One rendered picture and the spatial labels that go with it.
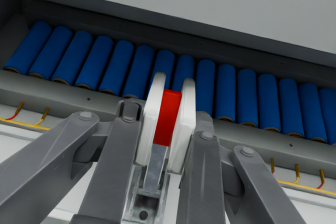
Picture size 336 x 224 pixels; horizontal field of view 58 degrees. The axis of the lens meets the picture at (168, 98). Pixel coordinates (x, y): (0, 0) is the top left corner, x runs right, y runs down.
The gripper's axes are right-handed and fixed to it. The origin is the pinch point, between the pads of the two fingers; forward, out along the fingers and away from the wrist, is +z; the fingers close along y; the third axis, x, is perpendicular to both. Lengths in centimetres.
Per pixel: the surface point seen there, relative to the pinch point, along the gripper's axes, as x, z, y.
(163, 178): -5.2, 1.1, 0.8
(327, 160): -2.9, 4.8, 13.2
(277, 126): -2.0, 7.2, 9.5
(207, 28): 3.6, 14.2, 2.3
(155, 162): -3.7, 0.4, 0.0
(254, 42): 3.3, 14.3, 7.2
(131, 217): -7.7, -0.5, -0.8
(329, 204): -5.8, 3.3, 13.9
